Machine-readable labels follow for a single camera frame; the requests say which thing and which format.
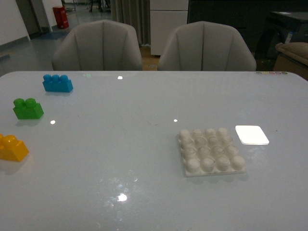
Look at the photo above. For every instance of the right grey armchair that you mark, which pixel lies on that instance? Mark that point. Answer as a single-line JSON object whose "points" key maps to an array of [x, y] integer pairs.
{"points": [[206, 46]]}

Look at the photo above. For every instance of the grey curtain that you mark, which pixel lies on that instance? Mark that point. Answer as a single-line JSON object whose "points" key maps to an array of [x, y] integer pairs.
{"points": [[135, 13]]}

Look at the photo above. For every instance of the blue toy brick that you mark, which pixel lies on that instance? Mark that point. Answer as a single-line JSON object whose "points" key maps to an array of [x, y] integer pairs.
{"points": [[56, 83]]}

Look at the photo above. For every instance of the white studded base plate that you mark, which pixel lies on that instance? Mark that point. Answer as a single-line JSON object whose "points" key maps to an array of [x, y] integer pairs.
{"points": [[209, 152]]}

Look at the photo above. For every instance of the coloured sticker strip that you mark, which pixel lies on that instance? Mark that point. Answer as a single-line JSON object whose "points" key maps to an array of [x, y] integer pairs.
{"points": [[271, 73]]}

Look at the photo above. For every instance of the yellow toy brick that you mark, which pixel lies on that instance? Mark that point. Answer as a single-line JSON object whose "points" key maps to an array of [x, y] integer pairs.
{"points": [[12, 149]]}

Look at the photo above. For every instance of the beige sofa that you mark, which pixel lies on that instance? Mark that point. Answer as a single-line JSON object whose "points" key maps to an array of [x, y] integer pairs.
{"points": [[292, 57]]}

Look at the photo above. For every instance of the grey armchair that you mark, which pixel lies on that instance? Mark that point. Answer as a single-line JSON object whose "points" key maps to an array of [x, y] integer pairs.
{"points": [[206, 46], [102, 45]]}

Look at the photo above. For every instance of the red box on floor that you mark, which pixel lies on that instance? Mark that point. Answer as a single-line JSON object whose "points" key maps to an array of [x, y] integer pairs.
{"points": [[60, 17]]}

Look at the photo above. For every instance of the green toy brick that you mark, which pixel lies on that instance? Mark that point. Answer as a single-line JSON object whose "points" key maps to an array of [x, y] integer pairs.
{"points": [[27, 109]]}

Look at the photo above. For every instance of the white drawer cabinet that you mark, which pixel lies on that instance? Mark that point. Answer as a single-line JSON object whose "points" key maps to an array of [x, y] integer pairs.
{"points": [[165, 15]]}

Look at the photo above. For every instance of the left grey armchair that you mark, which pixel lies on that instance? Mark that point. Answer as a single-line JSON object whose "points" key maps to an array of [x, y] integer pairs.
{"points": [[102, 45]]}

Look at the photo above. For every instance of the dark kitchen counter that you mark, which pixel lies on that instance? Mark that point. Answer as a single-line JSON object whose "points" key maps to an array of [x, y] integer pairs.
{"points": [[247, 16]]}

